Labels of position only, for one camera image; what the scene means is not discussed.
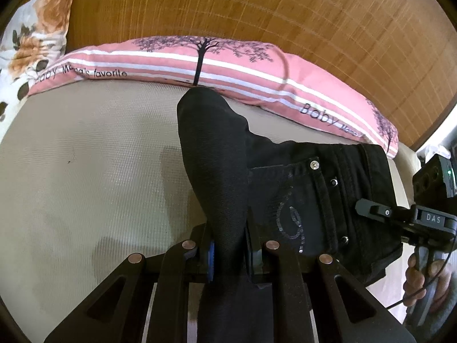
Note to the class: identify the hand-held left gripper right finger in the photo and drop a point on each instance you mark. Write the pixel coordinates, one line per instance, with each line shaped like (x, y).
(251, 257)

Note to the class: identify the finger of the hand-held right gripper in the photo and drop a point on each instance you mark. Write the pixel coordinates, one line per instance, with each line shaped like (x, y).
(378, 209)

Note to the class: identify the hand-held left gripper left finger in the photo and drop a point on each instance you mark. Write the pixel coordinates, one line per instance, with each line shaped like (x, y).
(210, 260)

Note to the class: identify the black pants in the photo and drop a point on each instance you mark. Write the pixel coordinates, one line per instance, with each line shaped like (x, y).
(214, 168)

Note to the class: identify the person's right hand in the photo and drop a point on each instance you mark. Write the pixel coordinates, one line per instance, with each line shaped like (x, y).
(414, 282)

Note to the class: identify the beige mesh bed mat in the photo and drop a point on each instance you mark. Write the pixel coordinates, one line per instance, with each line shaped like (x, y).
(89, 168)

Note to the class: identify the pink striped tree-print pillow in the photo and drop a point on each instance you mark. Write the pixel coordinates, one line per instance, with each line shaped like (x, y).
(232, 68)

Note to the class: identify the brown bamboo mat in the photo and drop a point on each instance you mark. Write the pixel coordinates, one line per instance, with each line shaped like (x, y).
(321, 14)

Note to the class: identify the white floral pillow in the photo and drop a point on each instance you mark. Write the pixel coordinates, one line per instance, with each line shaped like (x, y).
(39, 25)

